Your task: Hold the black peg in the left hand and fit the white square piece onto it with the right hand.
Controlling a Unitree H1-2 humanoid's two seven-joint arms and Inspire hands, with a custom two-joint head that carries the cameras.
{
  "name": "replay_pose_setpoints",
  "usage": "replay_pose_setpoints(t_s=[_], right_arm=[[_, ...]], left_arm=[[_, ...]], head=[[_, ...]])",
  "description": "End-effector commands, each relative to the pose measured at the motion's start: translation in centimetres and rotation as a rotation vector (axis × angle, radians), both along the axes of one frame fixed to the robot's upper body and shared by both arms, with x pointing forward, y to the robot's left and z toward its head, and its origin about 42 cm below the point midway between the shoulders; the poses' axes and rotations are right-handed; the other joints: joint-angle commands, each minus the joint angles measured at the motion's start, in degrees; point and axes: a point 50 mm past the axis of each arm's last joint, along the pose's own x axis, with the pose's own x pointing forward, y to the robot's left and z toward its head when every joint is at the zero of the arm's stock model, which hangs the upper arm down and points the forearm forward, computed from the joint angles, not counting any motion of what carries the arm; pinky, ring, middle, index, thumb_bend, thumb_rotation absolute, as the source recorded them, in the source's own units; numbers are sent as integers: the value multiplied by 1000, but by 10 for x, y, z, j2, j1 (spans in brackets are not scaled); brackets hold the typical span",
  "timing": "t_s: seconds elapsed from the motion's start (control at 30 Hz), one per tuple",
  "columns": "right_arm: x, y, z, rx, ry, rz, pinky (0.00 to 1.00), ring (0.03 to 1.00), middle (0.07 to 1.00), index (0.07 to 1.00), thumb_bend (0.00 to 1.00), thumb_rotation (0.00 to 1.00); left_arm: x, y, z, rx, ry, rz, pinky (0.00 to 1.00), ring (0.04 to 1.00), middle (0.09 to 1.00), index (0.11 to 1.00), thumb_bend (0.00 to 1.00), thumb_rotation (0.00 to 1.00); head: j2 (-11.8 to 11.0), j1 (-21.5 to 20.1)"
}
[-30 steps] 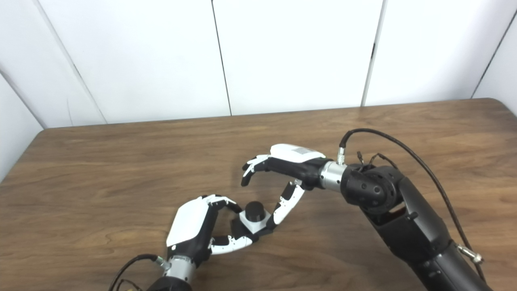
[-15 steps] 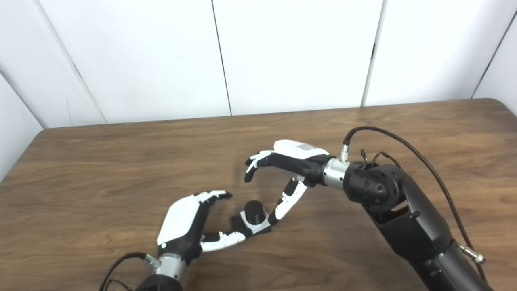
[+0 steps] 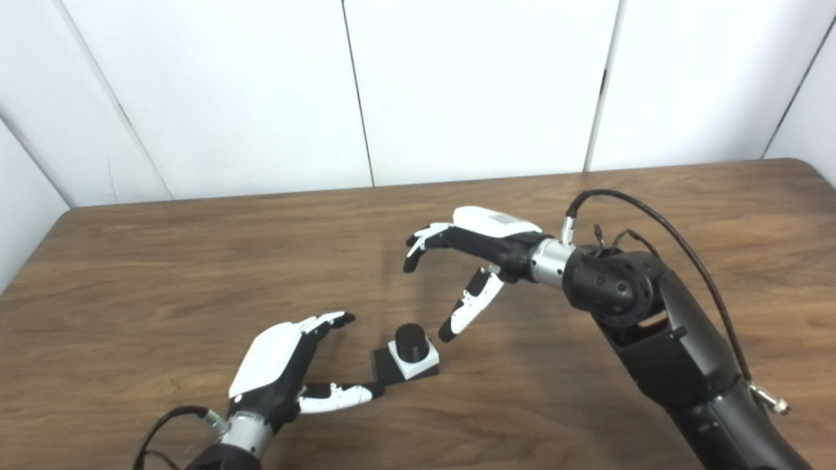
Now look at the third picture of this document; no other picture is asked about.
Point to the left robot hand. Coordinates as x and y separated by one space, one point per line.
268 365

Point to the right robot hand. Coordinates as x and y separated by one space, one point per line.
496 238

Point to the black peg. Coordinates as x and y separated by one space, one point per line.
411 341

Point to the white square piece with hole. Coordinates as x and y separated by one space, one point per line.
418 365

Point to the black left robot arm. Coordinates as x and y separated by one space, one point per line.
225 460

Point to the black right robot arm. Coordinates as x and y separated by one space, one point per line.
679 352

